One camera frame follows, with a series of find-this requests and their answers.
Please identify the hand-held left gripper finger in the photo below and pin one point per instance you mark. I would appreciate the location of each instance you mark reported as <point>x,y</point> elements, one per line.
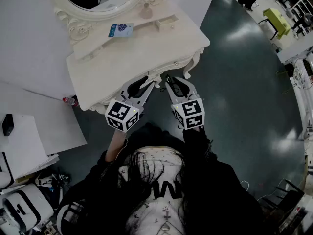
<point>127,89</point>
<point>146,93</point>

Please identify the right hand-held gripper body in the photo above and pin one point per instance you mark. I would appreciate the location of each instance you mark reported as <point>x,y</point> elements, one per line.
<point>192,109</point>

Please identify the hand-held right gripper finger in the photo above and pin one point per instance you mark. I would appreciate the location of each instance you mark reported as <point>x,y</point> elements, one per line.
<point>192,89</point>
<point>172,94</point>

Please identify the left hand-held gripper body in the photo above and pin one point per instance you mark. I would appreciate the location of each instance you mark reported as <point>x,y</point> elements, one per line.
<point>121,114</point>

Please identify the small white drawer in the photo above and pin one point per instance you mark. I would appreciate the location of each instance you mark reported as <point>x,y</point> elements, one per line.
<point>166,23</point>

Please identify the person's right forearm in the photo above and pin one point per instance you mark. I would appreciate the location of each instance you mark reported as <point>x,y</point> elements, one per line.
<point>198,143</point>

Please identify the person's left forearm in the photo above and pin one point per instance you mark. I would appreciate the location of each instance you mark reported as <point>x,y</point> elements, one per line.
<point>116,146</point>

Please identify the white ornate dressing table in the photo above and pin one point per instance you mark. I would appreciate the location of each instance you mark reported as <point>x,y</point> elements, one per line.
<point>122,70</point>

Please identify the red-capped plastic bottle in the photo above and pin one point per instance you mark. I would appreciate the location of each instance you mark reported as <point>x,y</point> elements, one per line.
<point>69,101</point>

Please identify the blue face mask packet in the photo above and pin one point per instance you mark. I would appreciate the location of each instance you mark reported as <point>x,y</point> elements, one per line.
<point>121,30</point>

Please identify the large white board table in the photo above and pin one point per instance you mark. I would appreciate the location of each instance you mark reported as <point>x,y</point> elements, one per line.
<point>56,126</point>

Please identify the pink glass perfume bottle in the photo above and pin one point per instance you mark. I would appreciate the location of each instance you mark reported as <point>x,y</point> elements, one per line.
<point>145,12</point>

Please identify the person's torso in black jacket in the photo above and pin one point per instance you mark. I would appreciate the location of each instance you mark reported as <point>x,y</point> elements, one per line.
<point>215,192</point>

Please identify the small white board table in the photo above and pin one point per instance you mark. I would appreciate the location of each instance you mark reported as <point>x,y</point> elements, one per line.
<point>22,150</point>

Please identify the black box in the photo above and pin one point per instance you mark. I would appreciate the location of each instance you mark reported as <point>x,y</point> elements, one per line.
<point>8,125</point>

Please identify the white robot device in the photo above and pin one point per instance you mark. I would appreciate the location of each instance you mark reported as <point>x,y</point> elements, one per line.
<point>27,209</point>

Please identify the black frame chair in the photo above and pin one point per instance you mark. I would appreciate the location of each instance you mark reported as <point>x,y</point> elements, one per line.
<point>286,199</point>

